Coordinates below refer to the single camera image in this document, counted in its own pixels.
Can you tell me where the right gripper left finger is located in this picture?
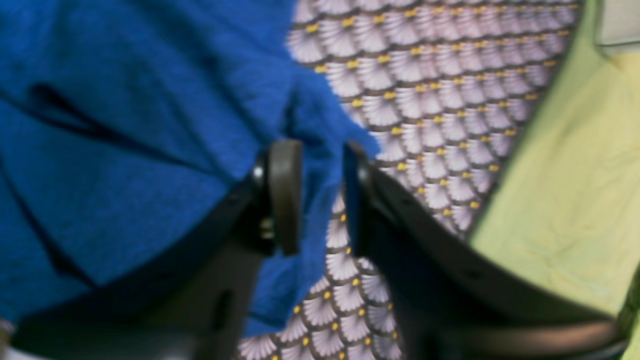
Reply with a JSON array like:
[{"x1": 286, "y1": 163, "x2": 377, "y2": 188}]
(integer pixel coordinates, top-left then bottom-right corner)
[{"x1": 11, "y1": 139, "x2": 303, "y2": 360}]

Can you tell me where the fan-patterned tablecloth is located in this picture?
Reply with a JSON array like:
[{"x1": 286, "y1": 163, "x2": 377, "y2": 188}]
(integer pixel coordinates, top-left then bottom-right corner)
[{"x1": 235, "y1": 0, "x2": 581, "y2": 360}]

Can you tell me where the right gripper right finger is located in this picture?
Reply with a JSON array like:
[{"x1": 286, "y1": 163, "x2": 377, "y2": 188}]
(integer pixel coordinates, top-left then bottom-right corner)
[{"x1": 343, "y1": 142, "x2": 630, "y2": 360}]

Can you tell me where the white plastic bin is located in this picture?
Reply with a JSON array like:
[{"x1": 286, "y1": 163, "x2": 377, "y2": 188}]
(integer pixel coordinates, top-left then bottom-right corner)
[{"x1": 596, "y1": 0, "x2": 640, "y2": 49}]

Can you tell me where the blue long-sleeve T-shirt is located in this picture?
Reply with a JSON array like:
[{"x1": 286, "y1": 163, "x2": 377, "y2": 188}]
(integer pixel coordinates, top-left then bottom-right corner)
[{"x1": 1, "y1": 0, "x2": 378, "y2": 337}]

